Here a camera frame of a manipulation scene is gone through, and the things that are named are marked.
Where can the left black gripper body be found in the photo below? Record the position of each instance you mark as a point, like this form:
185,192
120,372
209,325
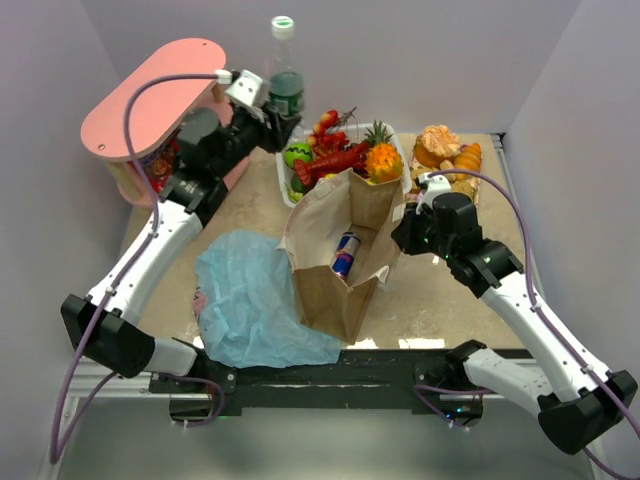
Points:
278,126

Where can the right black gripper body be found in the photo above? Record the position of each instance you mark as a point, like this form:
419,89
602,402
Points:
406,232

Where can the clear water bottle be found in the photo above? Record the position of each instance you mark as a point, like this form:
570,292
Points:
287,84

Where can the brown jute grocery bag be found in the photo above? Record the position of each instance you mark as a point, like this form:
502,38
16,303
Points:
344,203

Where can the blue silver energy drink can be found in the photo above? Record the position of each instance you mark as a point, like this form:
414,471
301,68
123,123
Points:
345,254

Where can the red snack packet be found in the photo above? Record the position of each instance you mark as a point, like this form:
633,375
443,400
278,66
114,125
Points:
161,164

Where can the blue plastic bag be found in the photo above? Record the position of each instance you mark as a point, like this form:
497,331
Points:
246,308

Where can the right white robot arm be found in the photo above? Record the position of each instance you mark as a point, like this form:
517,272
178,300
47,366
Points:
576,398

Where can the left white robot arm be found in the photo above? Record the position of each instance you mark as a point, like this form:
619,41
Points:
103,325

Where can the green toy watermelon ball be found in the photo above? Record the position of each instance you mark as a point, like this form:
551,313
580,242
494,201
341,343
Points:
297,151

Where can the white plastic basket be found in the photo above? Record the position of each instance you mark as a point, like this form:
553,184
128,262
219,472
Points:
354,132

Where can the toy bread slice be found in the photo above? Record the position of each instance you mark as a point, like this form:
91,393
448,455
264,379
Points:
417,173
464,187

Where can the yellow toy bananas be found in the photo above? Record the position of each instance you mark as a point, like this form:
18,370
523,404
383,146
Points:
372,182

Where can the red toy lobster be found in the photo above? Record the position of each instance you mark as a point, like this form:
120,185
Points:
334,163

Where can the floral serving tray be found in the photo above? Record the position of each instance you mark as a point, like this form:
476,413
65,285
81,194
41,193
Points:
412,196

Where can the red cherry sprig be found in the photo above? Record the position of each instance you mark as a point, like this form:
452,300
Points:
328,135

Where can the small toy bun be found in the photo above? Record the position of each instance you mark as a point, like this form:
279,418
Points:
446,167

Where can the orange toy pineapple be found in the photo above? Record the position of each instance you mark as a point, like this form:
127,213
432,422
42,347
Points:
383,162

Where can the toy croissant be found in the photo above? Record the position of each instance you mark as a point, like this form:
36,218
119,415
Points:
470,158

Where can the pink three-tier shelf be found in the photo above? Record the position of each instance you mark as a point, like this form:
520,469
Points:
157,113

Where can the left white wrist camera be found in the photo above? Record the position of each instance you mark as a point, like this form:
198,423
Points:
244,87

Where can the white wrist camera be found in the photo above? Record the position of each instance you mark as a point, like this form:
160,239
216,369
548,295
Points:
244,87
432,186

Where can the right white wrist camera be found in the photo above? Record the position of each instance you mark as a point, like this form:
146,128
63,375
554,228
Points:
432,186

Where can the black base frame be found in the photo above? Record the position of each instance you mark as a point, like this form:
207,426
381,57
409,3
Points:
372,379

